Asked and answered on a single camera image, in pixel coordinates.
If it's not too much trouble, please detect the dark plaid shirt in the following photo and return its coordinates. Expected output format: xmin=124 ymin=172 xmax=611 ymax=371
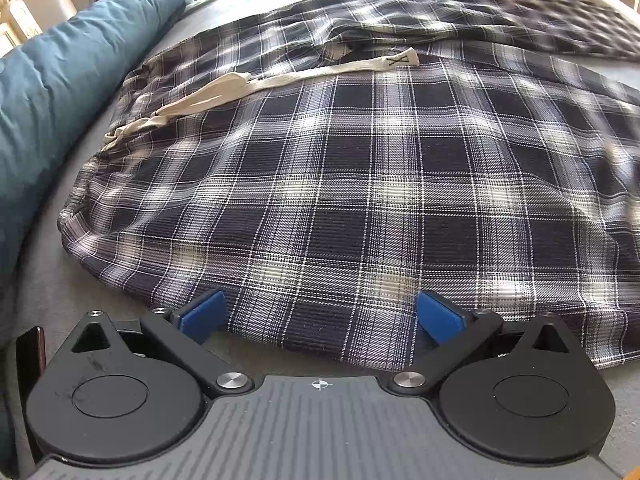
xmin=58 ymin=0 xmax=639 ymax=370

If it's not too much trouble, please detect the blue pillow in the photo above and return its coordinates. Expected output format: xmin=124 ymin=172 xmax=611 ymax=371
xmin=1 ymin=0 xmax=188 ymax=278

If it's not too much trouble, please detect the cream carved headboard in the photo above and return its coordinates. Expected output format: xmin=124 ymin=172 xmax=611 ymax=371
xmin=0 ymin=0 xmax=42 ymax=58

